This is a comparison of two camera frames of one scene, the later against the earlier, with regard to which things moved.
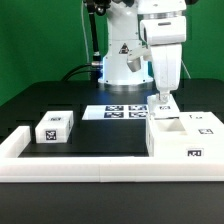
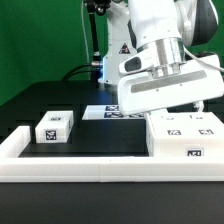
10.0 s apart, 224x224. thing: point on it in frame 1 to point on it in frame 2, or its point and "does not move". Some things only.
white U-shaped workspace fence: x=98 y=169 does not move
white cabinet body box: x=191 y=135 does not move
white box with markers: x=202 y=127 does not move
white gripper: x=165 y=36 to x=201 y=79
